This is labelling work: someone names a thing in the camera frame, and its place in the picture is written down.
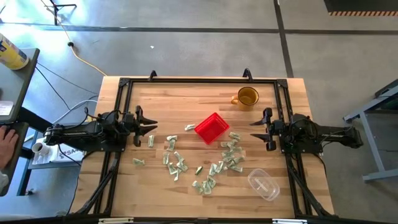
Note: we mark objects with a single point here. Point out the grey-blue metal shelf stand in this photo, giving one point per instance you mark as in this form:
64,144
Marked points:
24,168

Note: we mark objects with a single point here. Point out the clear plastic container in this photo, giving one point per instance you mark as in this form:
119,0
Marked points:
264,185

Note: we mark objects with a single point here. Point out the black mat with hazard stripe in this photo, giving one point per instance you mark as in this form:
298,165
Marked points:
362,4

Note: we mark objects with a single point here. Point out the dark grey desk top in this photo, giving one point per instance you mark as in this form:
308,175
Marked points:
15,84

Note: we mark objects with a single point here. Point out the silver metal bracket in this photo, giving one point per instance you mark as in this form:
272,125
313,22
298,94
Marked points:
289,221
115,220

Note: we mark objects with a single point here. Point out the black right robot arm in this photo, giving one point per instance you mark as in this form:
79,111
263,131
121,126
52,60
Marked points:
335,133

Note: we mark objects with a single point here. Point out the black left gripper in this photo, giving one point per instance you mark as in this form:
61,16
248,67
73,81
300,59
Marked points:
136,124

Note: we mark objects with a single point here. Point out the black tripod stand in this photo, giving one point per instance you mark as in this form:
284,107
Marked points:
56,9

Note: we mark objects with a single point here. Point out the yellow wipes canister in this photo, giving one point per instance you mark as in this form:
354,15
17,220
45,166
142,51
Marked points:
11,53

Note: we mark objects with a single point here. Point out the grey-blue metal table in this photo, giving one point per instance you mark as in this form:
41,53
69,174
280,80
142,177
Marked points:
368,137

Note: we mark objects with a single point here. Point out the white printed bag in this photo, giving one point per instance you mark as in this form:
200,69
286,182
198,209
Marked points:
65,154

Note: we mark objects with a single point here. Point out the black desk support beam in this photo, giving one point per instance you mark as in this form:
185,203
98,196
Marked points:
34,118

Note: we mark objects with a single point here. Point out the person's hand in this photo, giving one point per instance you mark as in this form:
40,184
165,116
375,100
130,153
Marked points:
7,146

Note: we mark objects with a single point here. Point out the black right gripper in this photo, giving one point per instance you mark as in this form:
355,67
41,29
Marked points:
270,130

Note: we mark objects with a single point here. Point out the white paper sheet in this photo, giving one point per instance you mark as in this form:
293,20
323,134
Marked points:
6,108

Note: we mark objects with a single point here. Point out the black keyboard tray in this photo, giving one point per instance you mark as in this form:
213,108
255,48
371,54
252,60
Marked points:
18,161

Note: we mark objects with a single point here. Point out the yellow enamel mug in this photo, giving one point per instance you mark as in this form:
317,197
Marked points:
245,107

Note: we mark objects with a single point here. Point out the red plastic mesh basket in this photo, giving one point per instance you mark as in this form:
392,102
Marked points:
211,128

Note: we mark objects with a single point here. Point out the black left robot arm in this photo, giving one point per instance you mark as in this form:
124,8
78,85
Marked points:
77,133

